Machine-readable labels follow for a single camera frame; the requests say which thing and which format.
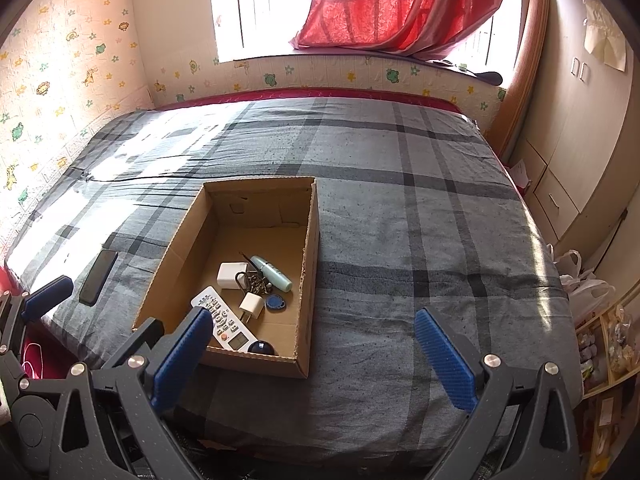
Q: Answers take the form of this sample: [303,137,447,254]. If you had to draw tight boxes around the brown cardboard box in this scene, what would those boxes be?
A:
[131,176,321,380]

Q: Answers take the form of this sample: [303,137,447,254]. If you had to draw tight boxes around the brown wooden headboard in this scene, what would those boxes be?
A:
[484,0,551,161]

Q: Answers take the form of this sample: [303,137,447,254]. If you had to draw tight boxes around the red curtain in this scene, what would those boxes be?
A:
[291,0,516,61]

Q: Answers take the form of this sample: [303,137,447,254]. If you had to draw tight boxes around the window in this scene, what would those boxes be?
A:
[206,0,522,78]

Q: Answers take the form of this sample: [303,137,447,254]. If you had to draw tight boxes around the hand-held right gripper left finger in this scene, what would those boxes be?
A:
[49,306,216,480]

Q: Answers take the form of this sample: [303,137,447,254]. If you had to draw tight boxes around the keychain with blue fob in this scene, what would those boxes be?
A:
[234,251,288,312]

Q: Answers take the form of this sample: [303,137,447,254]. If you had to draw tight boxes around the white plastic bags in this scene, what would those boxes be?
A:
[546,249,617,328]

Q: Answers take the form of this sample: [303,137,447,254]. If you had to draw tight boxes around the beige wardrobe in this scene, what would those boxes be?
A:
[507,0,632,246]

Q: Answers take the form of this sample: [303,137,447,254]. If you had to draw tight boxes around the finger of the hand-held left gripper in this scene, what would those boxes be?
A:
[0,290,26,376]
[19,276,75,323]

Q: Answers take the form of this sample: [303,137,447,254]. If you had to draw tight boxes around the large white charger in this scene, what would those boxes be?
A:
[216,261,245,291]

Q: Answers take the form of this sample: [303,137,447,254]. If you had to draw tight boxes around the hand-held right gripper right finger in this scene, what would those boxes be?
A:
[415,308,581,480]

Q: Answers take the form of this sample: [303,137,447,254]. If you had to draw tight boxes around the light blue tube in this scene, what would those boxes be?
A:
[249,255,294,293]

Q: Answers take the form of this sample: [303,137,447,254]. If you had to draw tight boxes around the white cable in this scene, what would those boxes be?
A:
[21,342,45,380]

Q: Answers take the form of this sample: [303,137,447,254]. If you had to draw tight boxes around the small white charger plug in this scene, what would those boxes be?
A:
[238,292,264,322]

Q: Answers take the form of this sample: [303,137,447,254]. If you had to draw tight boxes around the white remote control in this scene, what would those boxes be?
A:
[190,286,254,354]

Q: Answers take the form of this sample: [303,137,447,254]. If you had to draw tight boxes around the black smartphone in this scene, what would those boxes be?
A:
[78,249,119,306]

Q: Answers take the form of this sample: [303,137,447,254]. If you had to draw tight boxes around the paper sheet on wardrobe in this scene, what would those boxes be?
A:
[581,0,628,72]

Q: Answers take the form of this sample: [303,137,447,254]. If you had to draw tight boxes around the wooden shelf with items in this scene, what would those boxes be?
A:
[574,287,640,480]

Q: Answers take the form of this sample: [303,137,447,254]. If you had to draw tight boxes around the red quilted mattress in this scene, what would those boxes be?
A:
[155,87,473,123]

